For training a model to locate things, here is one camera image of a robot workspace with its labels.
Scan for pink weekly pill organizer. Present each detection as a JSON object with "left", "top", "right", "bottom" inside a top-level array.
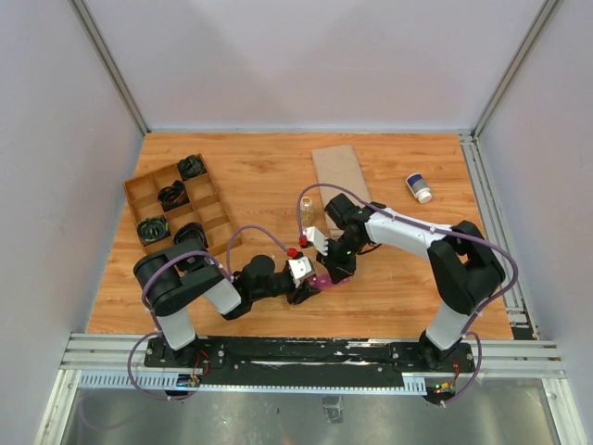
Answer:
[{"left": 308, "top": 273, "right": 349, "bottom": 291}]

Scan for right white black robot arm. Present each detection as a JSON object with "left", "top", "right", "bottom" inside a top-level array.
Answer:
[{"left": 317, "top": 193, "right": 506, "bottom": 371}]

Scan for black green coiled cable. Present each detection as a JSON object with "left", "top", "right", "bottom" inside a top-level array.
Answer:
[{"left": 136, "top": 215, "right": 170, "bottom": 247}]

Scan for clear bottle yellow capsules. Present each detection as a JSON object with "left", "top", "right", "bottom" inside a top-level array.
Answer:
[{"left": 299, "top": 196, "right": 315, "bottom": 228}]

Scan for aluminium frame post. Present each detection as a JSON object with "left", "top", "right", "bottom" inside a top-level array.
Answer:
[
  {"left": 471, "top": 0, "right": 563, "bottom": 140},
  {"left": 68, "top": 0, "right": 150, "bottom": 136}
]

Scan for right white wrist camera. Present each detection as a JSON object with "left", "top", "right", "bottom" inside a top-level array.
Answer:
[{"left": 298, "top": 226, "right": 329, "bottom": 256}]

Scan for black coiled cable middle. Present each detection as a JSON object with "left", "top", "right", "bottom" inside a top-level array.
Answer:
[{"left": 157, "top": 180, "right": 190, "bottom": 210}]

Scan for white capped pill bottle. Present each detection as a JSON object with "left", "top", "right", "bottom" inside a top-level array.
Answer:
[{"left": 406, "top": 172, "right": 432, "bottom": 204}]

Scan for grey slotted cable duct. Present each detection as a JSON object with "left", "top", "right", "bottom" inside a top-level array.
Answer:
[{"left": 79, "top": 367, "right": 427, "bottom": 396}]

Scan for black coiled cable top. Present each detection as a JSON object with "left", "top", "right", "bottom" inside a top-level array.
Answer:
[{"left": 178, "top": 156, "right": 208, "bottom": 181}]

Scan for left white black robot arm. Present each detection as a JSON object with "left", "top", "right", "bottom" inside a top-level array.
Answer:
[{"left": 132, "top": 240, "right": 321, "bottom": 367}]

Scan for wooden compartment tray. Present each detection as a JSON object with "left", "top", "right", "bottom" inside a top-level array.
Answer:
[{"left": 123, "top": 153, "right": 243, "bottom": 260}]

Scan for right aluminium frame post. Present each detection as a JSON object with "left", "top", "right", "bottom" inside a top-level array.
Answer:
[{"left": 471, "top": 0, "right": 563, "bottom": 140}]

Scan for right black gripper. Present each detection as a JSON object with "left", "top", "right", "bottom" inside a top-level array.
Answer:
[{"left": 316, "top": 234, "right": 365, "bottom": 284}]

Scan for left aluminium frame post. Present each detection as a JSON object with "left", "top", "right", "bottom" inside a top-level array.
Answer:
[{"left": 68, "top": 0, "right": 150, "bottom": 136}]

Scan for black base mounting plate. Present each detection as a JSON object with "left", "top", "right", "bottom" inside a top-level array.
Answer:
[{"left": 144, "top": 337, "right": 475, "bottom": 383}]

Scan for black coiled cable bottom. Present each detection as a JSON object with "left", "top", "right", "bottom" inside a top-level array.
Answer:
[{"left": 172, "top": 222, "right": 208, "bottom": 248}]

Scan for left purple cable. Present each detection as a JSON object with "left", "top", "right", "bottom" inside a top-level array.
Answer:
[{"left": 126, "top": 224, "right": 293, "bottom": 402}]

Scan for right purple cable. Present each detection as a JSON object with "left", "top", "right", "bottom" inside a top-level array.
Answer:
[{"left": 296, "top": 183, "right": 519, "bottom": 409}]

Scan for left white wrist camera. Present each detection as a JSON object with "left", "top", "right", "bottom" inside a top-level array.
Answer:
[{"left": 287, "top": 251, "right": 315, "bottom": 286}]

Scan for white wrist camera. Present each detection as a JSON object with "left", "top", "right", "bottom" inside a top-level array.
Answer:
[
  {"left": 298, "top": 226, "right": 329, "bottom": 256},
  {"left": 287, "top": 251, "right": 315, "bottom": 286}
]

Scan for purple cable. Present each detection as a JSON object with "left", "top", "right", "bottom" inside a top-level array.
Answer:
[
  {"left": 296, "top": 183, "right": 519, "bottom": 409},
  {"left": 126, "top": 224, "right": 293, "bottom": 402}
]

